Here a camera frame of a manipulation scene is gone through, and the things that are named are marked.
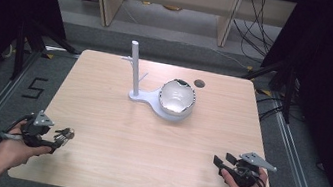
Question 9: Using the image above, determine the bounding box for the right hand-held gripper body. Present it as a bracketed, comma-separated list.
[226, 147, 280, 187]

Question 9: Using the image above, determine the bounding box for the person's left hand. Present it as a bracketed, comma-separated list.
[0, 117, 56, 180]

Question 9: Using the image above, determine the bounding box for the bundle of black cables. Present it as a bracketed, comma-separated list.
[226, 0, 289, 67]

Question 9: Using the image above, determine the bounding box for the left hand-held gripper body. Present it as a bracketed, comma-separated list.
[17, 106, 64, 155]

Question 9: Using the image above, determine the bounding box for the black metal stand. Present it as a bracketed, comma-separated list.
[9, 17, 86, 91]
[234, 53, 301, 125]

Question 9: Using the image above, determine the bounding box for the white stand with post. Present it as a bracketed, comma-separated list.
[112, 38, 204, 126]

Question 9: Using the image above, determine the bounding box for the round dark table grommet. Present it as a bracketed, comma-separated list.
[193, 78, 207, 89]

